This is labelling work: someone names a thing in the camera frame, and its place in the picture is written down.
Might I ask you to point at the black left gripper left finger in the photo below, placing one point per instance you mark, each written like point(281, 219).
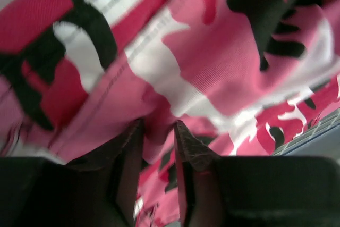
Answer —
point(96, 189)

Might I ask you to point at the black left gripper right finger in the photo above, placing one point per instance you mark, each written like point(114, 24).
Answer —
point(216, 190)

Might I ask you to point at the pink camouflage trousers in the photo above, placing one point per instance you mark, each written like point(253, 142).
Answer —
point(244, 76)

